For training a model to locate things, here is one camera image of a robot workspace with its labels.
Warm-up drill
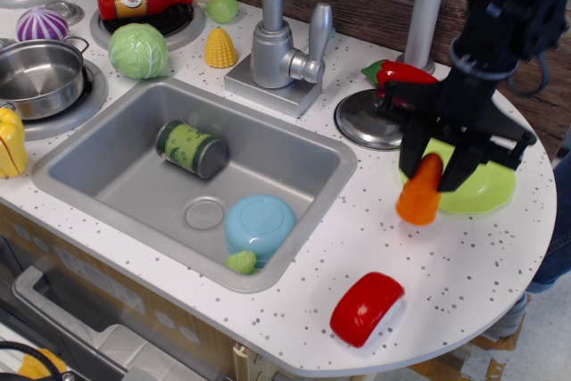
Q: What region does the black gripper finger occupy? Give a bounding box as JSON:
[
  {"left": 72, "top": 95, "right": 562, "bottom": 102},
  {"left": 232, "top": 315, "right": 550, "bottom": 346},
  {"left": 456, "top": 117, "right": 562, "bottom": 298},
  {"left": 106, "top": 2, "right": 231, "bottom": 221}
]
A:
[
  {"left": 399, "top": 111, "right": 439, "bottom": 178},
  {"left": 438, "top": 141, "right": 490, "bottom": 193}
]

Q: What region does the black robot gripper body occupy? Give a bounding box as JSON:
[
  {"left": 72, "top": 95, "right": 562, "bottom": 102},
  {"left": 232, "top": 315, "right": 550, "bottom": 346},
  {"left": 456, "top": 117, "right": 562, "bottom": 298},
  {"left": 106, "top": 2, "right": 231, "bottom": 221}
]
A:
[{"left": 383, "top": 66, "right": 537, "bottom": 169}]

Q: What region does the orange toy carrot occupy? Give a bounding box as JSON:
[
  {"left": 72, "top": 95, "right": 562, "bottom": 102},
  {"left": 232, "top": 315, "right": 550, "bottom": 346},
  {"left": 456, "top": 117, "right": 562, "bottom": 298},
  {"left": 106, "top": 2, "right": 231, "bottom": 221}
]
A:
[{"left": 395, "top": 153, "right": 443, "bottom": 226}]

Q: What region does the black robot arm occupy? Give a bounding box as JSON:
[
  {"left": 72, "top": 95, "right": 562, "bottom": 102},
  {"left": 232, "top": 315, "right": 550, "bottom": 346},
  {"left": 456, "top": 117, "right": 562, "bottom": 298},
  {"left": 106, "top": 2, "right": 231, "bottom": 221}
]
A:
[{"left": 379, "top": 0, "right": 568, "bottom": 192}]

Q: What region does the light green plastic plate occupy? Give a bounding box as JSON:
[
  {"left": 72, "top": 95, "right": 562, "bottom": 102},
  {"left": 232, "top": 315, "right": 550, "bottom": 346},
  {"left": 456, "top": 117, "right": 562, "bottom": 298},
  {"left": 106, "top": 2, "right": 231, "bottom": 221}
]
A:
[{"left": 401, "top": 139, "right": 516, "bottom": 214}]

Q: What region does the silver pot lid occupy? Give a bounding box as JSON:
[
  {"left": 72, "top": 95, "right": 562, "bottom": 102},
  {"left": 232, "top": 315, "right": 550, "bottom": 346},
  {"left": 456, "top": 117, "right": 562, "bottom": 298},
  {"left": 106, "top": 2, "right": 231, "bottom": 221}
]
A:
[{"left": 335, "top": 89, "right": 402, "bottom": 151}]

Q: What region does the grey vertical pole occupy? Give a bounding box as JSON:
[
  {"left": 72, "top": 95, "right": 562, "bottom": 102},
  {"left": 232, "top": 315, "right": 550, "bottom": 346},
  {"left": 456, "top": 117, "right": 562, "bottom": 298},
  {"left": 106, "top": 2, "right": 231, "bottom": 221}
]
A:
[{"left": 397, "top": 0, "right": 442, "bottom": 73}]

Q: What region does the red toy chili pepper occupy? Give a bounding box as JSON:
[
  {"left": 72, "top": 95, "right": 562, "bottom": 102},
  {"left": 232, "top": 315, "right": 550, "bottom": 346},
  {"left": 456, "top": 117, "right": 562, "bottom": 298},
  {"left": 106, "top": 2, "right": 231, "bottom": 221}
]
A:
[{"left": 361, "top": 60, "right": 438, "bottom": 102}]

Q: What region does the silver toy faucet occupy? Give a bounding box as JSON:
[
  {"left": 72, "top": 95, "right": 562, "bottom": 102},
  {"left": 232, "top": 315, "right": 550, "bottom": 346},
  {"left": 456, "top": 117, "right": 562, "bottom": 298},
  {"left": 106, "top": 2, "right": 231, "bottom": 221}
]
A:
[{"left": 224, "top": 0, "right": 333, "bottom": 118}]

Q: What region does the red and white toy cheese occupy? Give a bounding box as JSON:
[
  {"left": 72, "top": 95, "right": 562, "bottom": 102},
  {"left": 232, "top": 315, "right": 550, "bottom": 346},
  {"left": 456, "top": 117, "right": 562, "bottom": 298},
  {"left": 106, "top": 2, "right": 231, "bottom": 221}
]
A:
[{"left": 329, "top": 272, "right": 405, "bottom": 348}]

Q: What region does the light blue plastic bowl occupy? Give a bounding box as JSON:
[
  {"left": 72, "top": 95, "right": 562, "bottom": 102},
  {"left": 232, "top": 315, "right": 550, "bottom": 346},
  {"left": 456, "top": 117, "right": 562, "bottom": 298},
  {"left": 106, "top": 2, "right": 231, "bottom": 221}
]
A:
[{"left": 224, "top": 194, "right": 297, "bottom": 268}]

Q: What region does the grey toy sink basin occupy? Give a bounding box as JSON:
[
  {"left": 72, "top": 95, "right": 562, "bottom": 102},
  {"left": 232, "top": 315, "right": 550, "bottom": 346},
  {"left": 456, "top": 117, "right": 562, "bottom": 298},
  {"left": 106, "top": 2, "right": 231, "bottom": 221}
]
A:
[{"left": 32, "top": 78, "right": 357, "bottom": 293}]

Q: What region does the yellow toy corn cob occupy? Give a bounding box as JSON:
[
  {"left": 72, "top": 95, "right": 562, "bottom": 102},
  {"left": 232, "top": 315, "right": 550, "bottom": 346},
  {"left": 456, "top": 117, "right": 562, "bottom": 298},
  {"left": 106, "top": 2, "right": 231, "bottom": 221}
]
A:
[{"left": 204, "top": 28, "right": 237, "bottom": 69}]

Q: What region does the green labelled toy can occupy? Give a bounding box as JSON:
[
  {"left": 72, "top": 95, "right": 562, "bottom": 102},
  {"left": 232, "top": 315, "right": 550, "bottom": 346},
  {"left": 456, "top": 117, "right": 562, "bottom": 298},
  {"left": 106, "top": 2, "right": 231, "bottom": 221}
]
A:
[{"left": 155, "top": 120, "right": 228, "bottom": 179}]

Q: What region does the small green toy vegetable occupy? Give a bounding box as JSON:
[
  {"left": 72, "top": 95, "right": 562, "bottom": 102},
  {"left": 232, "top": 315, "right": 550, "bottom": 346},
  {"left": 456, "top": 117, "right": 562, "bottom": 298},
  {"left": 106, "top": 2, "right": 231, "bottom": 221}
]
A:
[{"left": 225, "top": 251, "right": 257, "bottom": 275}]

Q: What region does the green toy lime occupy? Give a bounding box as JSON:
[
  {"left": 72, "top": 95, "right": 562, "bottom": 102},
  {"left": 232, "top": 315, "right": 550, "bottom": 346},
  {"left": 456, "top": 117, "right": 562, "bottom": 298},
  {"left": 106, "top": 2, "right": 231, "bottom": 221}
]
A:
[{"left": 206, "top": 0, "right": 239, "bottom": 23}]

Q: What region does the back right stove burner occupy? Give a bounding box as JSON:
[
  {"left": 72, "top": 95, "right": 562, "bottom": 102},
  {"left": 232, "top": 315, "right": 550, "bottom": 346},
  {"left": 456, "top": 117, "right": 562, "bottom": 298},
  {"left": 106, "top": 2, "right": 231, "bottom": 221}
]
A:
[{"left": 90, "top": 4, "right": 206, "bottom": 51}]

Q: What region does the green toy cabbage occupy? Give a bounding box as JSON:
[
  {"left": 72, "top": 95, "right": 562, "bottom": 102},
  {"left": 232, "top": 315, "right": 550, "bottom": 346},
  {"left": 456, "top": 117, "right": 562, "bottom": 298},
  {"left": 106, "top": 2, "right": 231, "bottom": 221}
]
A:
[{"left": 108, "top": 23, "right": 169, "bottom": 79}]

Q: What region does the front stove burner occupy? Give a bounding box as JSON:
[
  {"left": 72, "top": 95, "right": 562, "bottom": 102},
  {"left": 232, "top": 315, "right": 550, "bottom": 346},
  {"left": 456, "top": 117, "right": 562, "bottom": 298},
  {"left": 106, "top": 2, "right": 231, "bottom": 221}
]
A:
[{"left": 23, "top": 61, "right": 108, "bottom": 142}]

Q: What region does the red toy ketchup bottle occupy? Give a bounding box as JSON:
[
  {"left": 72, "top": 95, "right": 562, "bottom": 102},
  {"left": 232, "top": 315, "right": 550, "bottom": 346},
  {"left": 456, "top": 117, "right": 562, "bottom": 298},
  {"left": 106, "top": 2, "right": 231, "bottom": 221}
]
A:
[{"left": 97, "top": 0, "right": 194, "bottom": 21}]

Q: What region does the silver metal pot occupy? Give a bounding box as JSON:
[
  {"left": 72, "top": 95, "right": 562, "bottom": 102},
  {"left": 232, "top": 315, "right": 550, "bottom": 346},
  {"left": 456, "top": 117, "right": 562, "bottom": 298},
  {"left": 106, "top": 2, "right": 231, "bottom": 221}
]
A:
[{"left": 1, "top": 39, "right": 89, "bottom": 120}]

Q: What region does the purple toy onion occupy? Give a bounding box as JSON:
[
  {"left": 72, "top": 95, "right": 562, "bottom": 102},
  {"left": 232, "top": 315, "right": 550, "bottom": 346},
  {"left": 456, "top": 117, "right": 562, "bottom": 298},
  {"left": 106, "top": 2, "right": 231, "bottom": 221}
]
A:
[{"left": 16, "top": 7, "right": 69, "bottom": 41}]

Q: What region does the yellow toy bell pepper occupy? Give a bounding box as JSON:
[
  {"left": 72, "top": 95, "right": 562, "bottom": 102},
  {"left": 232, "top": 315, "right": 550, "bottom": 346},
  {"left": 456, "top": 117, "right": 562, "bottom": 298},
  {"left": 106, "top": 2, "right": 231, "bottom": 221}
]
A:
[{"left": 1, "top": 107, "right": 29, "bottom": 178}]

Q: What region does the yellow object at bottom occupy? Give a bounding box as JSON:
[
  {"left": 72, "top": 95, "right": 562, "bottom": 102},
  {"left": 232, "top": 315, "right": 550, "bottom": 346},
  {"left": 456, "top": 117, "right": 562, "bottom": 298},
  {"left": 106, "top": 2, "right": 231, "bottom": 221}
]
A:
[{"left": 17, "top": 349, "right": 68, "bottom": 380}]

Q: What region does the oven door handle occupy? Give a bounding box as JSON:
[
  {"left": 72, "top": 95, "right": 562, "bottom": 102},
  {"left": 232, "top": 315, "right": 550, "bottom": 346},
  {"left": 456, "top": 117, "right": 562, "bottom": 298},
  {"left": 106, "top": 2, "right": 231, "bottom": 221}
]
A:
[{"left": 12, "top": 266, "right": 150, "bottom": 373}]

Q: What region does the black cable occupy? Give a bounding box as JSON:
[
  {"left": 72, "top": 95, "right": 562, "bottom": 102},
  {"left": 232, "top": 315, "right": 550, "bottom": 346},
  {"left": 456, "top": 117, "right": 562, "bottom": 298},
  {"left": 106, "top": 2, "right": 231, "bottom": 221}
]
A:
[{"left": 0, "top": 340, "right": 68, "bottom": 381}]

